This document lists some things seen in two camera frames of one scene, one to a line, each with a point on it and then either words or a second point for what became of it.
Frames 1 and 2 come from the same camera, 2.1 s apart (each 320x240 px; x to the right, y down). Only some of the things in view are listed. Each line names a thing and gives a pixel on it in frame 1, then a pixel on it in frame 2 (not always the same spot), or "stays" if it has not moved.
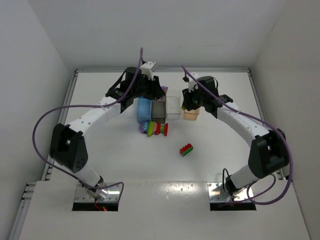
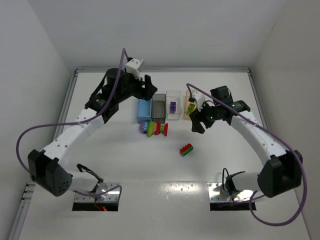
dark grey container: [158, 110] stays
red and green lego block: [186, 149] stays
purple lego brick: [165, 88] to [172, 107]
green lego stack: [150, 130] stays
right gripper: [188, 99] to [202, 116]
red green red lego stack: [161, 128] stays
